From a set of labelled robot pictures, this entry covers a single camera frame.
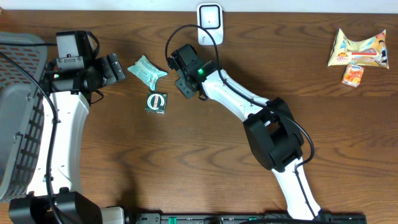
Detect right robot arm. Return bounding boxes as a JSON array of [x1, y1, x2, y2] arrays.
[[166, 44, 322, 220]]

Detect grey plastic mesh basket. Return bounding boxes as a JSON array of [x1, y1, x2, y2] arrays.
[[1, 32, 47, 203]]

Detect cream snack bag blue trim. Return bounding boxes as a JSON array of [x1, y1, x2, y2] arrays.
[[328, 29, 389, 69]]

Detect dark green square packet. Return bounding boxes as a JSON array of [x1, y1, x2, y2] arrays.
[[145, 91, 167, 114]]

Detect white barcode scanner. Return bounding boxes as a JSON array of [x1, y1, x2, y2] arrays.
[[197, 3, 224, 45]]

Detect light teal crinkled packet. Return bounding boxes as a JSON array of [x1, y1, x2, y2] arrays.
[[127, 55, 167, 91]]

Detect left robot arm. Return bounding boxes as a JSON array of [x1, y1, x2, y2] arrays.
[[1, 30, 131, 223]]

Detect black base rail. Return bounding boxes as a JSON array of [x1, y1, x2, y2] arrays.
[[134, 213, 368, 224]]

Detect orange white tissue pack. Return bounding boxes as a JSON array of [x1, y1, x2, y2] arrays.
[[341, 64, 364, 88]]

